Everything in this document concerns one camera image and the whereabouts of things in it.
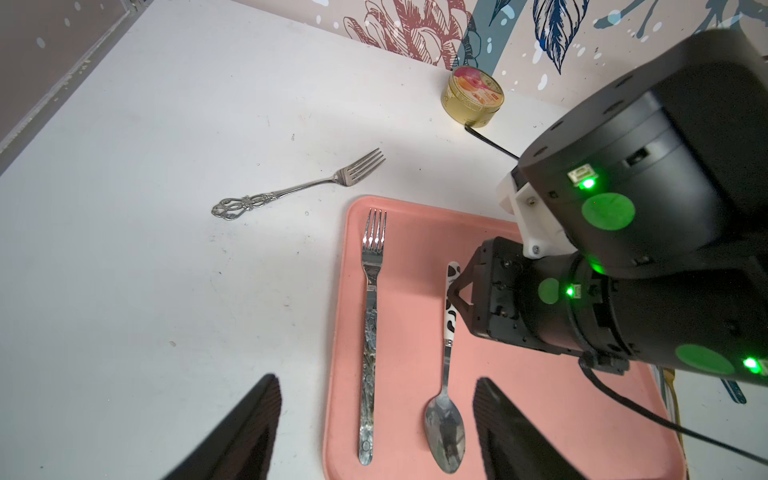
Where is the pink plastic tray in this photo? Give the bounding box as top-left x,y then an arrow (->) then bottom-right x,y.
323,196 -> 686,479

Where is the gold fork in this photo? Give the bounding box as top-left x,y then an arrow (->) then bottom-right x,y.
657,367 -> 680,425

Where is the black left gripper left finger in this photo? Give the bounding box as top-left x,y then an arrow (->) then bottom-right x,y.
166,374 -> 282,479

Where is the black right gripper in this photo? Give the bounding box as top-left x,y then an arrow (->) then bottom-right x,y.
447,237 -> 582,352

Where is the ornate silver fork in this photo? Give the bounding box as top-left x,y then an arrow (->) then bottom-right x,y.
211,148 -> 386,221

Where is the round gold tin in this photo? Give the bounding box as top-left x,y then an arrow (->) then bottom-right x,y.
441,66 -> 505,129

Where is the black spoon near tin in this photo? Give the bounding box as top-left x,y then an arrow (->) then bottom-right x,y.
464,124 -> 519,161

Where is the white handled steel spoon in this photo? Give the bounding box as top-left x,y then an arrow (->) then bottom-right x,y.
424,295 -> 466,474

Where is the patterned handle steel fork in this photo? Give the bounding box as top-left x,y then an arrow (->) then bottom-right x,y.
358,209 -> 387,466

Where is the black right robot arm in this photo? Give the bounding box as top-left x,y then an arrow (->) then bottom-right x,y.
448,29 -> 767,385

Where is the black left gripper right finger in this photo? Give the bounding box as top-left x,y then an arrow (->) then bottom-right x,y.
473,377 -> 585,480

